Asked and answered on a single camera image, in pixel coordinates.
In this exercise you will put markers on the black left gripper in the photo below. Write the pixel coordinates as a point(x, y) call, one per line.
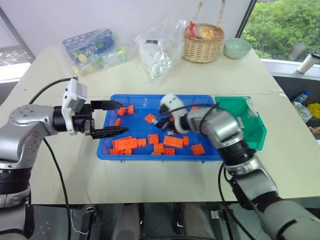
point(82, 120)

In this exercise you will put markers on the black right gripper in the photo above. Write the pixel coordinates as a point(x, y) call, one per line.
point(168, 124)

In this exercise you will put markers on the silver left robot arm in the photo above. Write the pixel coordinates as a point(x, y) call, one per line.
point(27, 117)

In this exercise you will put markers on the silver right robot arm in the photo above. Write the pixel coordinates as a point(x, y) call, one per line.
point(225, 130)

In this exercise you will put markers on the blue plastic bin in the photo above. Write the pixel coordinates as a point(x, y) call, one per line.
point(140, 128)

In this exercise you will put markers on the green plastic bin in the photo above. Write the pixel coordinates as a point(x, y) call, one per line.
point(236, 110)

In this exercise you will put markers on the small orange brick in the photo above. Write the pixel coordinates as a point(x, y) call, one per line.
point(198, 149)
point(158, 148)
point(121, 111)
point(153, 139)
point(114, 151)
point(142, 142)
point(186, 141)
point(150, 118)
point(169, 151)
point(117, 122)
point(130, 109)

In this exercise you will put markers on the long orange brick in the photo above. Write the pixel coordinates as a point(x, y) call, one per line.
point(173, 141)

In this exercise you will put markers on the large orange brick plate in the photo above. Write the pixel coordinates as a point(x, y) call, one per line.
point(124, 143)

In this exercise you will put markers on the bagged blue tube rack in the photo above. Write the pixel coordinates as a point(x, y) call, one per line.
point(92, 50)

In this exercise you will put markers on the clear bag with white items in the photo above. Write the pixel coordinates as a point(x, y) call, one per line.
point(157, 55)

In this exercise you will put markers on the wrapped food in plastic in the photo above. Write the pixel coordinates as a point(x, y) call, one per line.
point(202, 31)

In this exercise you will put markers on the pale green bowl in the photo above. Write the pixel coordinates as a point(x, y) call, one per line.
point(236, 47)

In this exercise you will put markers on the clear plastic water bottle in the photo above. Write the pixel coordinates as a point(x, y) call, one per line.
point(302, 97)

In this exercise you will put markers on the yellow plastic object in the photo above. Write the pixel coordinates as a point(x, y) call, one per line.
point(314, 110)

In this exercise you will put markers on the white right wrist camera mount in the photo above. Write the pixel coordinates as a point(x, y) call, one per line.
point(172, 101)

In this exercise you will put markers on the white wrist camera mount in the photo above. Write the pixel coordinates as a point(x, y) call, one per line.
point(172, 101)
point(72, 95)

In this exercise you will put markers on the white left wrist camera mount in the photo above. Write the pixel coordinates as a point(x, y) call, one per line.
point(72, 95)

